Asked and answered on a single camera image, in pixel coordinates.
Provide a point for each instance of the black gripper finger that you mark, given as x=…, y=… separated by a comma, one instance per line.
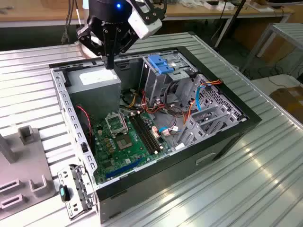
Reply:
x=127, y=42
x=91, y=41

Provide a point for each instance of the blue drive cage latch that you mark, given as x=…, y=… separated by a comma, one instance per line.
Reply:
x=163, y=68

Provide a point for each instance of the grey metal drive cage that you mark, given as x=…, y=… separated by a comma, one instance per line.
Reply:
x=151, y=82

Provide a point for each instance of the grey power supply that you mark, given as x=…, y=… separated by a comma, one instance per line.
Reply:
x=94, y=99

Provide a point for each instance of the long wooden desk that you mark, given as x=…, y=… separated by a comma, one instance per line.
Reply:
x=35, y=9

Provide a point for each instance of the black RAM slot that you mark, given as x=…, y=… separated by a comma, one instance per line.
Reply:
x=144, y=134
x=147, y=133
x=141, y=135
x=150, y=132

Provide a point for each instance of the black tripod stand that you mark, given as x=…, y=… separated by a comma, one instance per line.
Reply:
x=230, y=21

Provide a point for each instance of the green motherboard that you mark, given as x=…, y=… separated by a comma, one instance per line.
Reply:
x=118, y=160

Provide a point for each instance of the large brown cardboard box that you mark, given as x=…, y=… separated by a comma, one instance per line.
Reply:
x=251, y=33

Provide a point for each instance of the blue expansion slot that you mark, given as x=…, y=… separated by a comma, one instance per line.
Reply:
x=123, y=169

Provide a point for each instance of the black PC case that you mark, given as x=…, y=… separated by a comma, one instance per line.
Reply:
x=165, y=175

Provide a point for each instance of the grey parts rack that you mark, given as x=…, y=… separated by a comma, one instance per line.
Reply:
x=23, y=170

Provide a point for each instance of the small black teal device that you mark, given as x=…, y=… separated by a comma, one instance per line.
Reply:
x=66, y=195

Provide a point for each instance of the metal slat side table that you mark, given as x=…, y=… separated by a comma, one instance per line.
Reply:
x=288, y=28

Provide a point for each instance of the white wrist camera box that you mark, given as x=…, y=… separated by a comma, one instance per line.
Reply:
x=144, y=26

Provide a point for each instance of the hinged metal slot bracket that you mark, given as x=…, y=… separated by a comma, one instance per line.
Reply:
x=71, y=210

